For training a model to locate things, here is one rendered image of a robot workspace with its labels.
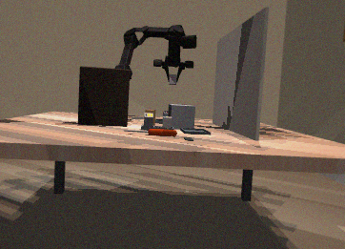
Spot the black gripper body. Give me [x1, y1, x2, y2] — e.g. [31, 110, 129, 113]
[153, 48, 193, 69]

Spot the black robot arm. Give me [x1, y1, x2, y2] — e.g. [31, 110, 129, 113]
[115, 25, 197, 80]

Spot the red-handled screwdriver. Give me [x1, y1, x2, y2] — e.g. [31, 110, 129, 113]
[124, 129, 177, 136]

